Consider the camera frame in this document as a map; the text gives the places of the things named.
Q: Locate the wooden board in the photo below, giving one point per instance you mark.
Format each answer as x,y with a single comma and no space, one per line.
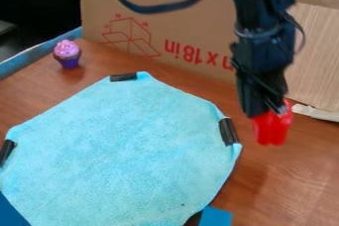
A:
315,58

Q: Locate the light blue cloth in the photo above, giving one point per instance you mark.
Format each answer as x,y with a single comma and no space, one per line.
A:
119,150

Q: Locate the red toy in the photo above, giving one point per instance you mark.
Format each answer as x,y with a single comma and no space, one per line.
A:
271,127

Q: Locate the purple toy cupcake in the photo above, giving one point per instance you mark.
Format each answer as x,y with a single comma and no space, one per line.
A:
67,54

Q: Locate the cardboard box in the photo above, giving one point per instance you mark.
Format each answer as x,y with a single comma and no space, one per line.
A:
176,31

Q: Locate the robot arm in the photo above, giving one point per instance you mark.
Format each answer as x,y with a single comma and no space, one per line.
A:
260,2

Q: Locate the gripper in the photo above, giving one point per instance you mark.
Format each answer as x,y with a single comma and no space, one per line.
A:
262,58

